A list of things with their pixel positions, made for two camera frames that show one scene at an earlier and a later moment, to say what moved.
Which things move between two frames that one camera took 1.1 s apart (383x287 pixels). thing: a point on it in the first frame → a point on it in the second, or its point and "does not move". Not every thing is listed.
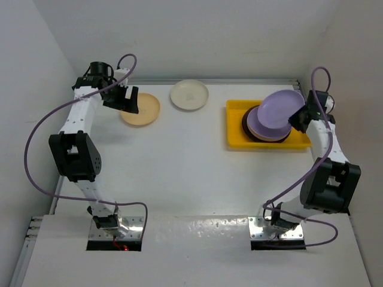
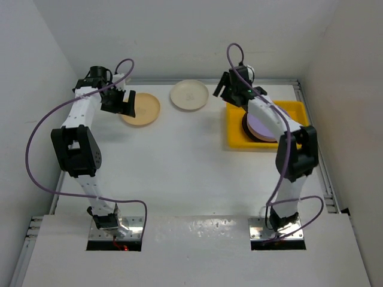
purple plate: (274, 111) → (260, 126)
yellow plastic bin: (237, 139) does not move
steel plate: (245, 127) does not move
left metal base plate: (136, 229) does not move
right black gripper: (293, 121) → (225, 95)
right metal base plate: (257, 225) does not move
